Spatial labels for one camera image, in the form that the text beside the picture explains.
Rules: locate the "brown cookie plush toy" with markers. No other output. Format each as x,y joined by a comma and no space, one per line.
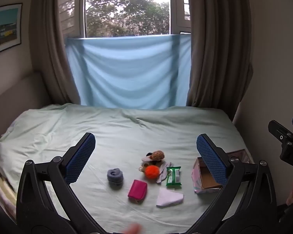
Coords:
158,154

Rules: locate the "framed wall poster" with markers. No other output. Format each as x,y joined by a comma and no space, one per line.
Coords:
5,29

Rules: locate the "light blue hanging cloth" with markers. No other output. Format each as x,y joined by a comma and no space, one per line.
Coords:
129,73

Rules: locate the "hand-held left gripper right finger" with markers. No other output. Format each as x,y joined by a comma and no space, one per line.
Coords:
210,158

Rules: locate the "lilac cleaning cloth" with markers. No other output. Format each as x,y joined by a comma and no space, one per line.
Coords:
163,173

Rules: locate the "pink zip pouch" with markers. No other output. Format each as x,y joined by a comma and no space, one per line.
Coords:
138,187

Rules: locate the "window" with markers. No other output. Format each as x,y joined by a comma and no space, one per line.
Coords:
127,7

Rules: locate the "stack of pale pillows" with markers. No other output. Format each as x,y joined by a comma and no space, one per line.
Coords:
5,192

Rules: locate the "beige padded bed panel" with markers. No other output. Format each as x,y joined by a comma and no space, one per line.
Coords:
17,95

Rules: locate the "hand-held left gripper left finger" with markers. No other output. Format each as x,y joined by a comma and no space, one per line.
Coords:
80,158

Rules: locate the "green wipes packet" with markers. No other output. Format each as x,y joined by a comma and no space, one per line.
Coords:
173,176

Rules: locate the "cardboard box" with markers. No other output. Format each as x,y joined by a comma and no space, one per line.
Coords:
205,178

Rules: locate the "orange fluffy pompom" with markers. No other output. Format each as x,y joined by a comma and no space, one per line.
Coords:
151,171

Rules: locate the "bed with pale green sheet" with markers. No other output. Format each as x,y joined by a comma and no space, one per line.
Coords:
127,131

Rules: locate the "black scrunchie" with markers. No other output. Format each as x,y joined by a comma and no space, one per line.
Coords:
149,154

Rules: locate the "grey fuzzy socks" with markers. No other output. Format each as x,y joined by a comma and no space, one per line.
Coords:
115,177

